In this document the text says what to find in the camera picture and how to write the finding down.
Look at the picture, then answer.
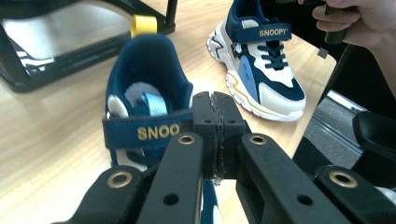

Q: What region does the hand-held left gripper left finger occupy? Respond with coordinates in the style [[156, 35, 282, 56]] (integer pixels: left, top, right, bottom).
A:
[[136, 91, 218, 224]]

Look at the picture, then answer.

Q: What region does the navy and white sneaker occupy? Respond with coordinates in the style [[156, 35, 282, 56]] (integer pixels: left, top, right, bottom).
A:
[[102, 14, 225, 224], [206, 0, 306, 122]]

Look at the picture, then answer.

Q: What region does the red and black shoe rack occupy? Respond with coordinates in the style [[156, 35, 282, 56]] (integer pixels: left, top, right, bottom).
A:
[[0, 0, 179, 93]]

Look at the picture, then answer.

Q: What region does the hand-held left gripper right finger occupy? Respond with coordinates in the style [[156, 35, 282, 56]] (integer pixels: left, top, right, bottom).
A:
[[214, 91, 353, 224]]

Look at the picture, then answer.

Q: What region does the metal floor rail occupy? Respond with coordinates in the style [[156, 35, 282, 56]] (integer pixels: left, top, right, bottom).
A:
[[325, 89, 367, 113]]

